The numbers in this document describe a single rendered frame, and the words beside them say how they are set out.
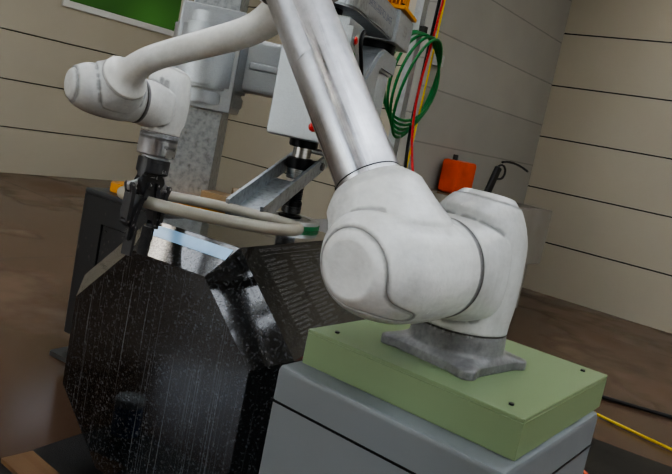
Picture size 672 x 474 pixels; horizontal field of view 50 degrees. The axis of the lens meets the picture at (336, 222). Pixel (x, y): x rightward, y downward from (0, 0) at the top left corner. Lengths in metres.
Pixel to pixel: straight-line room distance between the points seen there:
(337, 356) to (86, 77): 0.80
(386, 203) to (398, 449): 0.35
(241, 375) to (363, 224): 1.00
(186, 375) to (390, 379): 0.97
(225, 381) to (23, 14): 6.86
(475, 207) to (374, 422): 0.35
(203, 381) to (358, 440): 0.91
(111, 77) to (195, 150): 1.48
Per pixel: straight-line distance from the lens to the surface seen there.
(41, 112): 8.58
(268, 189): 2.33
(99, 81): 1.59
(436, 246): 0.95
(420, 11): 5.03
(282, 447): 1.19
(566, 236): 7.20
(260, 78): 3.01
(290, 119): 2.40
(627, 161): 7.07
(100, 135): 9.02
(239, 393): 1.88
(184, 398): 2.00
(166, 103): 1.67
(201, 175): 3.03
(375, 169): 1.00
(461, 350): 1.13
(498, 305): 1.12
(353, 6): 2.42
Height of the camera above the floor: 1.19
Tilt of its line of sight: 7 degrees down
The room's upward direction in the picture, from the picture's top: 11 degrees clockwise
